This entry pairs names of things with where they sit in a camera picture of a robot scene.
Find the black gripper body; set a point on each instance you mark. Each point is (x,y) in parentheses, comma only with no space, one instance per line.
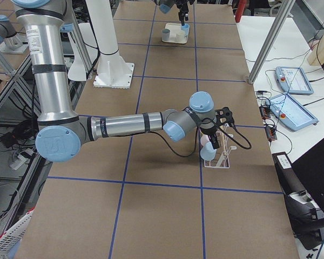
(211,131)
(182,8)

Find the pink plastic cup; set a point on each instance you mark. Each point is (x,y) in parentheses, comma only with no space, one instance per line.
(204,140)

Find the light blue cup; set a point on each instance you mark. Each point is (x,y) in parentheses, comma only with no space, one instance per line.
(185,28)
(207,152)

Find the cream plastic cup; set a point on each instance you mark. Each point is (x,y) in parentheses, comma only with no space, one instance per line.
(180,36)

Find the grey plastic cup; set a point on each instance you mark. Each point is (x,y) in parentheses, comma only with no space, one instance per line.
(165,35)

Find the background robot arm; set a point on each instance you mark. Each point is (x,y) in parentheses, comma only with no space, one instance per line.
(11,41)

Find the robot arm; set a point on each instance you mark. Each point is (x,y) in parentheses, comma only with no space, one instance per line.
(62,130)
(166,5)

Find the white serving tray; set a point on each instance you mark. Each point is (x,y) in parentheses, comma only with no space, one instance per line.
(174,28)

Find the black orange electronics board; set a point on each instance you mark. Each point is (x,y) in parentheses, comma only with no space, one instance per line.
(269,124)

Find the near teach pendant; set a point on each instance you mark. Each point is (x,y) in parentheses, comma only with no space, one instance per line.
(290,112)

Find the teach pendant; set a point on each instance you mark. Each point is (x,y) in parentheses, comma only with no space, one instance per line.
(290,112)
(293,80)

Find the far teach pendant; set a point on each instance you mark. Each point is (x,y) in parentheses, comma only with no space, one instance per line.
(293,80)

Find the black laptop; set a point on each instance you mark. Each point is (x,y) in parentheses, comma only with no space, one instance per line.
(302,183)

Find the white perforated basket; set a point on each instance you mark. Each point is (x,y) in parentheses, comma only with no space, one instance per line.
(11,239)

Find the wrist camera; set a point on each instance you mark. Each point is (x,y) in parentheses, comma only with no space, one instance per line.
(224,116)

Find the white wire cup rack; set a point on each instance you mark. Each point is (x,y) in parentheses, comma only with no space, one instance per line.
(221,160)

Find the white camera stand pillar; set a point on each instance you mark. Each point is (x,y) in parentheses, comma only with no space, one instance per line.
(95,46)

